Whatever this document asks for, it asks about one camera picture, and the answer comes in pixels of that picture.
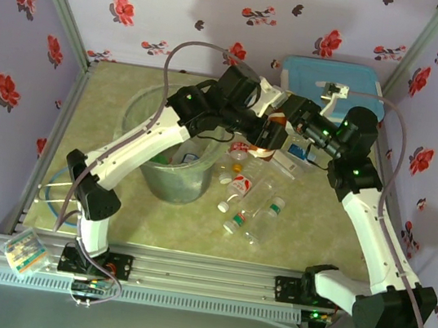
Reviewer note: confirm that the blue white label bottle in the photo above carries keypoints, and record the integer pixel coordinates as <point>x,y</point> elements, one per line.
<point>189,159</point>

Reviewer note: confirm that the small clear bottle white cap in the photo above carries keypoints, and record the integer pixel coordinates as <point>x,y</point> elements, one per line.
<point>225,179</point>

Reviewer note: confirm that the green label bottle white cap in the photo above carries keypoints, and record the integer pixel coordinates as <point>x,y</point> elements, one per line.
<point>238,219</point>

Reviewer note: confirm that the large clear bottle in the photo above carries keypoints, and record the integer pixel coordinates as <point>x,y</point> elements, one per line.
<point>259,197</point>

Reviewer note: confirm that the clear bottle orange cap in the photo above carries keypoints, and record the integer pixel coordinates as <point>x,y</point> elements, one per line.
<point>237,167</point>

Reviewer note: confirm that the clear bottle long white label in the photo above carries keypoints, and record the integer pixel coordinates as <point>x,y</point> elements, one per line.
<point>288,167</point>

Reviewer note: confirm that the small brown bottle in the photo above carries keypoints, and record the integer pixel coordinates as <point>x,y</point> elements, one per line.
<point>261,152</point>

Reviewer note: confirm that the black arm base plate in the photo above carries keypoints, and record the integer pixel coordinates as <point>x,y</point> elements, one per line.
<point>286,291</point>
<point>121,267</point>

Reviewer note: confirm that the blue stethoscope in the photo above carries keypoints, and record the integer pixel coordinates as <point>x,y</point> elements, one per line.
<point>50,216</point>

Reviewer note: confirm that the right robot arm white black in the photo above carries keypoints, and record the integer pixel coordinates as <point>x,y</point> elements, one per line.
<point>376,245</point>

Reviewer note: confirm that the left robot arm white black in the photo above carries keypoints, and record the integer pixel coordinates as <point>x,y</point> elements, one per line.
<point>135,147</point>

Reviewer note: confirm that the red white label bottle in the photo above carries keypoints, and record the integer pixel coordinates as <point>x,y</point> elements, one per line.
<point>240,184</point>

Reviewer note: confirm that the crushed red label bottle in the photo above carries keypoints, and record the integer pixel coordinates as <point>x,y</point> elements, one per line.
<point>240,147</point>

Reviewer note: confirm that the clear bottle green cap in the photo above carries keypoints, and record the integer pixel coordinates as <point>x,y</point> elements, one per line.
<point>276,206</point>

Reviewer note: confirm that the small circuit board with LEDs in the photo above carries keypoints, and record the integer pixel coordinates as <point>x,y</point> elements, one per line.
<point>316,315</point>
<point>91,287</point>

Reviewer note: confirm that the crushed clear bottle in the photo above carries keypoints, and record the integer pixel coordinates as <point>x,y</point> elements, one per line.
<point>257,167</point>

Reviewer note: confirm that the blue label bottle blue cap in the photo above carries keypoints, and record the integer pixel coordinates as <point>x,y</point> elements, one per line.
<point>299,151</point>

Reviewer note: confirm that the clear plastic bin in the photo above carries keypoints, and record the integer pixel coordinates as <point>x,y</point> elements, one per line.
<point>174,186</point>

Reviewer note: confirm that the white storage box blue lid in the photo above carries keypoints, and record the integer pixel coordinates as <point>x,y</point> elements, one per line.
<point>306,74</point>

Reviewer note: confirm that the clear box with colourful contents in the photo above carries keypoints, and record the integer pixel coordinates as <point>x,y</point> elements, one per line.
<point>26,252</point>

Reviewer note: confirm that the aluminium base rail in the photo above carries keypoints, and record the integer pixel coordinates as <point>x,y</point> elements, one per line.
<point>202,277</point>

